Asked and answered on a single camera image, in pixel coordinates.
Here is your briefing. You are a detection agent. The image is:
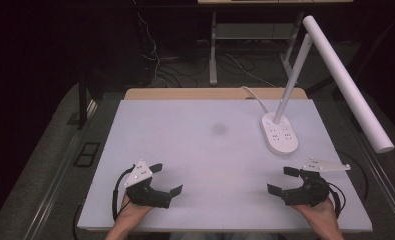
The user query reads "thin black floor cable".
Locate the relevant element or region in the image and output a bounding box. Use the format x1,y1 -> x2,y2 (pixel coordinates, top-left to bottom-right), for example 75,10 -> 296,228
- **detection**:
337,150 -> 370,202

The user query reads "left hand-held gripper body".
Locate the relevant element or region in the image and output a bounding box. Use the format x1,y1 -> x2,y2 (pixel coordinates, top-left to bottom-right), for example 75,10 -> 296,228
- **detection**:
123,159 -> 173,210

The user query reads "metal floor rail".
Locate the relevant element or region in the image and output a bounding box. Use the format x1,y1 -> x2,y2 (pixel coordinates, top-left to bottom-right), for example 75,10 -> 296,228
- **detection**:
24,99 -> 99,240
337,99 -> 395,228

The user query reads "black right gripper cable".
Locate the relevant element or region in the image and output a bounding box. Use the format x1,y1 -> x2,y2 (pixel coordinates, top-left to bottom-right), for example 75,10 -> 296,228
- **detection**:
326,181 -> 347,220

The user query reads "black rectangular floor frame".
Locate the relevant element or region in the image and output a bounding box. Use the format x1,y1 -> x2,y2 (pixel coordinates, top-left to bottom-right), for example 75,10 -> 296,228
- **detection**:
73,141 -> 102,168

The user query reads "white metal-legged desk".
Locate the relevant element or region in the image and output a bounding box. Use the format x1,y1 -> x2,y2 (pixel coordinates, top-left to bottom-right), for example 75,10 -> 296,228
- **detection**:
197,0 -> 354,87

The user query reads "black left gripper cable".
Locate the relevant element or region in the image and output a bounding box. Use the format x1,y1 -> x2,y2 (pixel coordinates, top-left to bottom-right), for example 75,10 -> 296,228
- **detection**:
110,164 -> 137,222

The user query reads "black metal stand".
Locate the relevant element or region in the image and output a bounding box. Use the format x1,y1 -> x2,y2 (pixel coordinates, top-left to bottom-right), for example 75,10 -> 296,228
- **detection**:
77,78 -> 89,130

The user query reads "person's right hand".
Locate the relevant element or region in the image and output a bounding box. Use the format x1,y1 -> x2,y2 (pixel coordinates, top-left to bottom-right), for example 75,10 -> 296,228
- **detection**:
291,197 -> 338,228

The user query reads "white desk lamp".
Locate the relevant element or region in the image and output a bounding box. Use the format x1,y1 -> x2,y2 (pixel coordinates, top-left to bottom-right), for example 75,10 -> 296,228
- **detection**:
260,14 -> 395,158

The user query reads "white floor cable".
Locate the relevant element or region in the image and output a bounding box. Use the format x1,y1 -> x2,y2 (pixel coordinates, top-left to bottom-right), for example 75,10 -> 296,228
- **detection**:
223,53 -> 277,89

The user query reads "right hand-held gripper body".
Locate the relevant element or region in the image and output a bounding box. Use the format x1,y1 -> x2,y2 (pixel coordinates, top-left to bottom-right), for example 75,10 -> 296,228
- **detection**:
282,157 -> 352,208

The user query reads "person's left hand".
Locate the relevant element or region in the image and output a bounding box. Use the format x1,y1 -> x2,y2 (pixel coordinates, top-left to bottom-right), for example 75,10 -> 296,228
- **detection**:
117,193 -> 153,225

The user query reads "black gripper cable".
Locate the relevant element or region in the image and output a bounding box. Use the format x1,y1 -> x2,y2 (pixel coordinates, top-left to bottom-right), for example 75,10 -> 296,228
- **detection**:
326,181 -> 347,220
110,164 -> 137,222

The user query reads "white lamp cable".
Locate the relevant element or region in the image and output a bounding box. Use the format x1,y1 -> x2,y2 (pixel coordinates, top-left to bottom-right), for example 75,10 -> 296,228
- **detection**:
240,85 -> 270,115

